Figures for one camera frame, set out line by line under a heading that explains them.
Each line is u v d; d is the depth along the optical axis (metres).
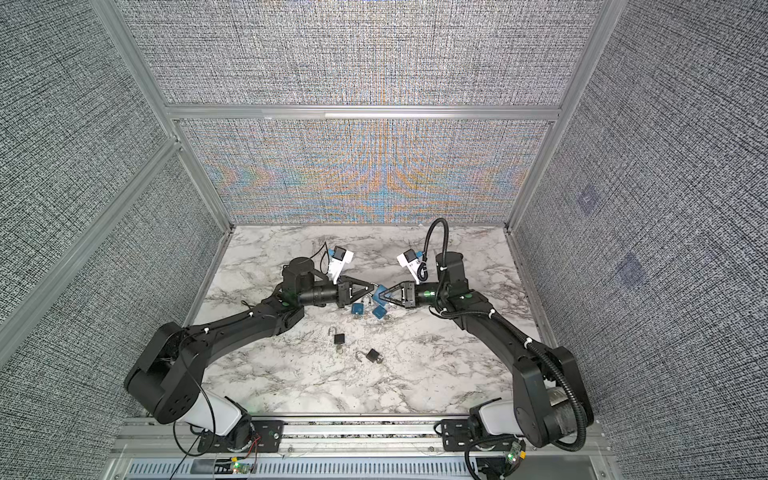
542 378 0.42
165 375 0.44
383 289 0.76
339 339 0.90
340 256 0.72
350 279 0.77
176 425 0.45
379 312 0.95
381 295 0.75
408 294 0.69
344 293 0.71
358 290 0.76
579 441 0.40
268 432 0.73
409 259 0.73
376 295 0.75
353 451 0.72
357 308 0.96
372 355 0.86
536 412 0.42
